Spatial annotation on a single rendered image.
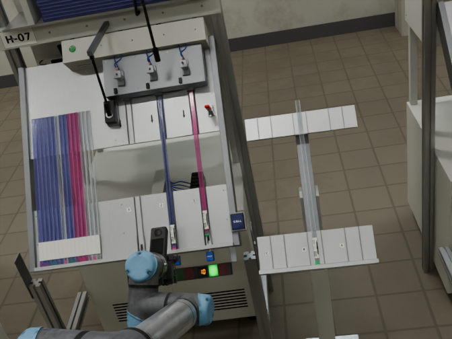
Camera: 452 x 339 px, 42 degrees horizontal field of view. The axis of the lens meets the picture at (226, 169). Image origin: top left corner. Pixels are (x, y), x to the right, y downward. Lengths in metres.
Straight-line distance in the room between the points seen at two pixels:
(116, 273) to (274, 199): 1.18
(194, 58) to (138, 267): 0.79
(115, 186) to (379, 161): 1.63
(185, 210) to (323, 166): 1.70
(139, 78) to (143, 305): 0.82
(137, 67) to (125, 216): 0.49
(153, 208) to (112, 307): 0.73
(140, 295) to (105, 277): 0.97
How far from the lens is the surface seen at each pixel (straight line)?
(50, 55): 2.34
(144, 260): 1.47
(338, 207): 3.15
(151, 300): 1.48
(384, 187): 3.28
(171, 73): 1.96
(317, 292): 2.10
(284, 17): 5.26
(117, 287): 2.48
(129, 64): 2.01
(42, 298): 2.16
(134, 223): 1.95
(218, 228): 1.89
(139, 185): 2.47
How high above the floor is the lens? 1.90
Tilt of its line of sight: 32 degrees down
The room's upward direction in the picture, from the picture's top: 12 degrees counter-clockwise
